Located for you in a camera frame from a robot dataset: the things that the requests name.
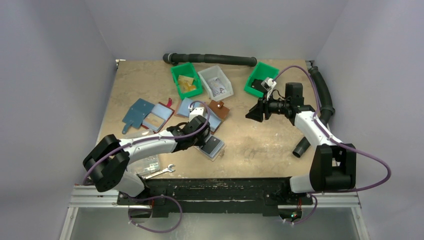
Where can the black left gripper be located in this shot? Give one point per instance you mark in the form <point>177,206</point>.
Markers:
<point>201,141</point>

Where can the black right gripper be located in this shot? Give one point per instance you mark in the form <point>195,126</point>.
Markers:
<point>262,109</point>

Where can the cream card holder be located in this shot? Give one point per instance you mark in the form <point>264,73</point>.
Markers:
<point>211,159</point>

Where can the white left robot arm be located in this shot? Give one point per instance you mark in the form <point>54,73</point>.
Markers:
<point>106,165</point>

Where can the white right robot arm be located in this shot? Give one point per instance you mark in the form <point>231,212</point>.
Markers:
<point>333,167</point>

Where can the black card in bin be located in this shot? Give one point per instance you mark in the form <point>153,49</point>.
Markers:
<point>257,85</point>

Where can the brown open card holder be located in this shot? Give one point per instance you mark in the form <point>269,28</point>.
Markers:
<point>218,114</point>

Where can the pink open card holder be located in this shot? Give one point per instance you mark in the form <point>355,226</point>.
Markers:
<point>187,104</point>

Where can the red open card holder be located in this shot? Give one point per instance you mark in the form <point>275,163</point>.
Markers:
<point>159,116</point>

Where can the gold card upper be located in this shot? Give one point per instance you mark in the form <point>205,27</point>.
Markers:
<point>185,79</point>

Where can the blue card holder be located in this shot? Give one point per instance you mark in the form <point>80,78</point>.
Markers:
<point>136,114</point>

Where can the small green plastic bin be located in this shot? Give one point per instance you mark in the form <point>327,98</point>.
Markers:
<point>261,72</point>

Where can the silver wrench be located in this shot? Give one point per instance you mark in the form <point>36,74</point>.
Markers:
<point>168,169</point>

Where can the white translucent plastic bin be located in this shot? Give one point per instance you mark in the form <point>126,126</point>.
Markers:
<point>211,72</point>

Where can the large green plastic bin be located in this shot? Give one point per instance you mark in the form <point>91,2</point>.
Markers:
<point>186,69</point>

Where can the clear plastic box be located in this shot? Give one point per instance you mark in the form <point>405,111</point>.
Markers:
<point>145,166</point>

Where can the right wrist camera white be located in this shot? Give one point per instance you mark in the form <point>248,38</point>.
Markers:
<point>268,86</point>

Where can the aluminium frame rail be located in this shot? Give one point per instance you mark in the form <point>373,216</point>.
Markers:
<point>216,195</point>

